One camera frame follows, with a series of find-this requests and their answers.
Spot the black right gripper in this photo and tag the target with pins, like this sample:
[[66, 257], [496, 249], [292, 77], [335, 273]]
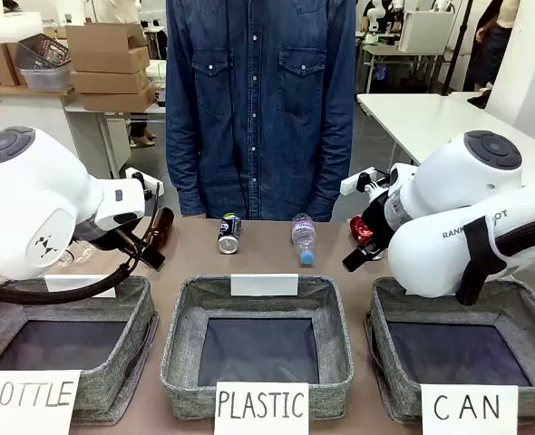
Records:
[[381, 222]]

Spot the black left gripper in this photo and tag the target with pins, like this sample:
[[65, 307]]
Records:
[[127, 239]]

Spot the crushed red soda can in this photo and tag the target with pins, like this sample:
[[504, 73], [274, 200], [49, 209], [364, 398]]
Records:
[[360, 229]]

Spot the brown glass bottle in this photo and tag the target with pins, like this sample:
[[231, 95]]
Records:
[[163, 226]]

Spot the labelled clear water bottle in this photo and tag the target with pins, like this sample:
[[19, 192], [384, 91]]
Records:
[[304, 238]]

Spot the clear plastic bottle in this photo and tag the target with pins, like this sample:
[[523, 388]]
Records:
[[79, 254]]

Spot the dark blue soda can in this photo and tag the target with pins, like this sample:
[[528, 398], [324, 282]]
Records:
[[229, 235]]

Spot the person's left forearm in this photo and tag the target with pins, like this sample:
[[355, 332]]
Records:
[[333, 176]]

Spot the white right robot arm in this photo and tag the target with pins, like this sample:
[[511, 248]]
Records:
[[430, 244]]

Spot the person's right forearm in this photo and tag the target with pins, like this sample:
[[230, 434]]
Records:
[[183, 176]]

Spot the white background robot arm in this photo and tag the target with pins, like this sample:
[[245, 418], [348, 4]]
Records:
[[381, 13]]

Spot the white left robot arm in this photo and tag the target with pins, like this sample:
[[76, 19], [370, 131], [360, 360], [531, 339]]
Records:
[[22, 204]]

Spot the grey fabric bottle basket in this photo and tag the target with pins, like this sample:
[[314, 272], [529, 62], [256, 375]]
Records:
[[136, 326]]

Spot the grey fabric plastic basket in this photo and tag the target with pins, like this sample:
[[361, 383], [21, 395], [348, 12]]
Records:
[[186, 326]]

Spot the grey fabric can basket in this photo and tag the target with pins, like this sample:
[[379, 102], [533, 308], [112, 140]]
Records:
[[381, 335]]

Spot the white CAN paper sign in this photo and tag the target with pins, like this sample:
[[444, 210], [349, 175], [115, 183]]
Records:
[[469, 408]]

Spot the blank white card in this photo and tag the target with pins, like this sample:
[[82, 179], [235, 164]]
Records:
[[61, 282], [264, 285]]

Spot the large white table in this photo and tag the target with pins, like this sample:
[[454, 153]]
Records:
[[421, 122]]

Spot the flat cardboard box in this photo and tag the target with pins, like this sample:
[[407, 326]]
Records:
[[109, 61], [109, 81], [113, 100]]

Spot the person in denim shirt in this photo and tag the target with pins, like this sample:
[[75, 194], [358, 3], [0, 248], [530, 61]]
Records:
[[258, 113]]

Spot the white PLASTIC paper sign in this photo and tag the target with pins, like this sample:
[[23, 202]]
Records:
[[260, 408]]

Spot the white BOTTLE paper sign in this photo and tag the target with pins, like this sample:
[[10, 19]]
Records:
[[27, 408]]

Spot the white background desk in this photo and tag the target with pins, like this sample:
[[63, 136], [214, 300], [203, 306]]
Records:
[[22, 109]]

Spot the grey background table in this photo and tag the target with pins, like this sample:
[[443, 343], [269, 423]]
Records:
[[399, 59]]

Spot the open cardboard box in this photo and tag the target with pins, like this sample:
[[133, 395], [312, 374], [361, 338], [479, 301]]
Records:
[[104, 38]]

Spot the black stand pole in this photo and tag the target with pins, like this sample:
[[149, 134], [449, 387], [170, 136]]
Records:
[[457, 45]]

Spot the white square box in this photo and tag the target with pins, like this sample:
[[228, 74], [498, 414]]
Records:
[[426, 31]]

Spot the background person dark clothes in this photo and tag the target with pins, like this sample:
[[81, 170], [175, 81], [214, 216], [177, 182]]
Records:
[[489, 50]]

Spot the small brown cardboard box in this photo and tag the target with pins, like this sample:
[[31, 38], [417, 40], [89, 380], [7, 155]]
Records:
[[2, 63]]

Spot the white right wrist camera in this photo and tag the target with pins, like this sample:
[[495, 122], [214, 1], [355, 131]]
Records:
[[356, 183]]

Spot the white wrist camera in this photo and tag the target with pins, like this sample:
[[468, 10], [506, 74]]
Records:
[[137, 176], [356, 183]]

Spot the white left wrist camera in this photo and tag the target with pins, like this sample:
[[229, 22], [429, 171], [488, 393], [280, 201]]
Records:
[[137, 176]]

